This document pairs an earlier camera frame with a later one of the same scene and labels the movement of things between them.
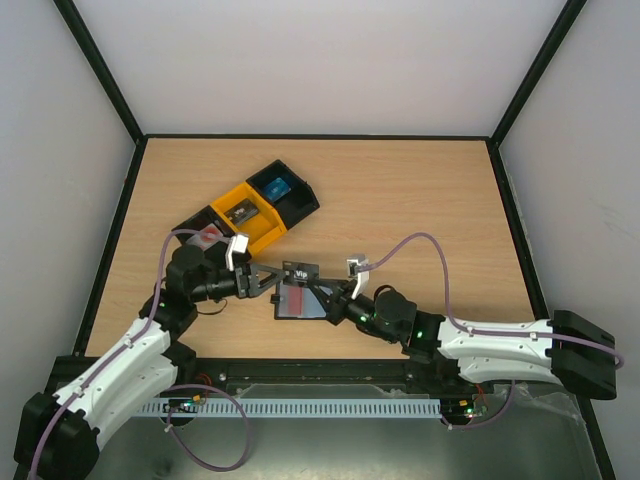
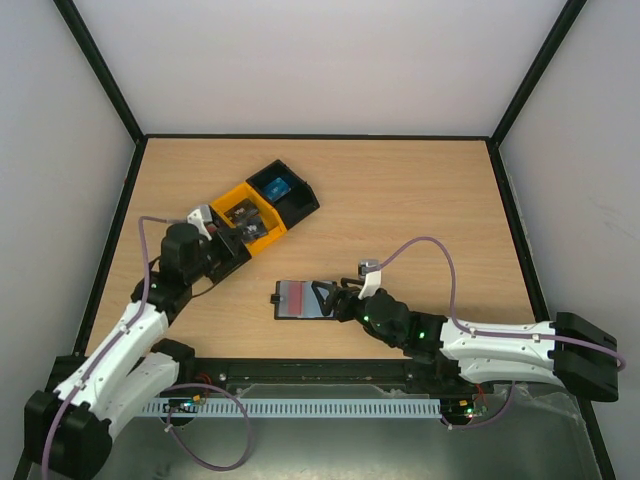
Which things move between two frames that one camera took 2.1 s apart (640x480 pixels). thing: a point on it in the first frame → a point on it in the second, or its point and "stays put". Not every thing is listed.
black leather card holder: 297,301 stays put
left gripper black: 246,282 → 229,250
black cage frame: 491,140 stays put
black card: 300,271 → 254,227
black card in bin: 242,211 stays put
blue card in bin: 277,189 stays put
